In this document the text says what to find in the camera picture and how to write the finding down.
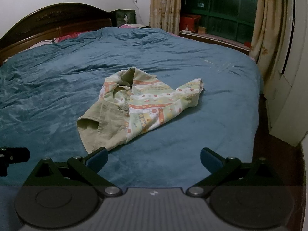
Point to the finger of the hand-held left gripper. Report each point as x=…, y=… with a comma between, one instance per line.
x=16, y=155

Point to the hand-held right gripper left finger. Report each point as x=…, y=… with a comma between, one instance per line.
x=97, y=160

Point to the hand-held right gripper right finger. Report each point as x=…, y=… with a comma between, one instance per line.
x=210, y=160

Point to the patterned khaki child's shirt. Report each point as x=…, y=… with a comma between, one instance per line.
x=144, y=101

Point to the teal blue plush blanket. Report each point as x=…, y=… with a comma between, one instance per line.
x=60, y=77

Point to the white wardrobe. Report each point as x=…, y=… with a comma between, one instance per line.
x=288, y=89

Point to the wooden windowsill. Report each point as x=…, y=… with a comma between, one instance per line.
x=216, y=40

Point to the red pink pillow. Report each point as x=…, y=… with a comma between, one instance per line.
x=69, y=36

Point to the dark wooden bed headboard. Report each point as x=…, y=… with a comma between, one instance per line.
x=36, y=26

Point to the small brown box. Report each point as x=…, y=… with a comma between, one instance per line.
x=202, y=29

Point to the red box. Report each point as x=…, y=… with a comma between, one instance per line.
x=190, y=22

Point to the pale pink pillow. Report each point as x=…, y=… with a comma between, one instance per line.
x=133, y=25

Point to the dark green tissue box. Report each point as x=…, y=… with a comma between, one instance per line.
x=124, y=18

